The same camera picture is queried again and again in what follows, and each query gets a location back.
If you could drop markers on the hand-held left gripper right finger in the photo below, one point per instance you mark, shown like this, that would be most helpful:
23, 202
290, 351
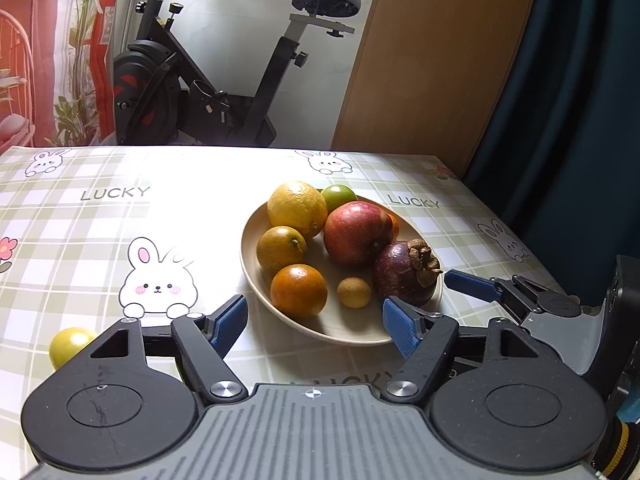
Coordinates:
400, 327

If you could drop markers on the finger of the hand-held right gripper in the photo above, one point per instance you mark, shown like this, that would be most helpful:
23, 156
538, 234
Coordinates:
470, 285

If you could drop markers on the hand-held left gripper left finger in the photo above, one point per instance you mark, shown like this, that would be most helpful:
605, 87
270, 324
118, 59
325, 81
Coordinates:
227, 325

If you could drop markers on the beige round plate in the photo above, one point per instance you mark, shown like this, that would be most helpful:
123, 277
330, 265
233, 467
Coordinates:
350, 325

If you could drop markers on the purple mangosteen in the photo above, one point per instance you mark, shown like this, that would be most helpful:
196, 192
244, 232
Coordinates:
400, 275

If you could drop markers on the small yellow longan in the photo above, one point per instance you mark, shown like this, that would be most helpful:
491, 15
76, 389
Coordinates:
354, 293

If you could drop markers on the deep orange mandarin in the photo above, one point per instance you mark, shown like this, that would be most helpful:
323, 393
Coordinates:
299, 291

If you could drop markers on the greenish orange mandarin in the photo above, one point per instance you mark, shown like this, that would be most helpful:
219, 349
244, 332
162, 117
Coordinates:
280, 255

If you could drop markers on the small bright orange tangerine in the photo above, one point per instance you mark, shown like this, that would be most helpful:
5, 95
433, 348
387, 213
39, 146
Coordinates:
395, 227

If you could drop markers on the red apple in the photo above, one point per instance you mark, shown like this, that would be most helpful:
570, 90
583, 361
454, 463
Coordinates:
357, 232

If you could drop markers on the large yellow orange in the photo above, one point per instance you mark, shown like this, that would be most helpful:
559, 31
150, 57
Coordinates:
295, 207

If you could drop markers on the green jujube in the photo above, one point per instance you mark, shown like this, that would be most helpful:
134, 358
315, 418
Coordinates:
67, 347
340, 195

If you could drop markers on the green checked rabbit tablecloth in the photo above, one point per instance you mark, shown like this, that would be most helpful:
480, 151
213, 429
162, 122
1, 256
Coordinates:
75, 240

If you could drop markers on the dark teal curtain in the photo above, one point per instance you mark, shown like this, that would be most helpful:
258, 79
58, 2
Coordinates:
575, 110

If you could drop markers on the wooden cabinet panel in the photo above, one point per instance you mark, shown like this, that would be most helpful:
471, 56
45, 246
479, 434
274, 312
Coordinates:
425, 60

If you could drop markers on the black exercise bike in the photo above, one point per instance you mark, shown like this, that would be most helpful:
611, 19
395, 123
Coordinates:
145, 85

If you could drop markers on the printed chair and plant backdrop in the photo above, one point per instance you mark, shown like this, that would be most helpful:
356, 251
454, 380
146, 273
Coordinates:
30, 60

